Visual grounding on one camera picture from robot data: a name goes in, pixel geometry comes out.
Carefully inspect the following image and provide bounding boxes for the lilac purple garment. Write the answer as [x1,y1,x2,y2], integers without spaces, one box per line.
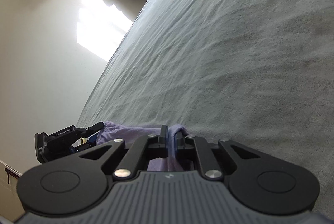
[96,121,187,172]

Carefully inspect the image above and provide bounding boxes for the grey bed sheet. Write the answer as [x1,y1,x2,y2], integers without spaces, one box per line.
[78,0,333,217]

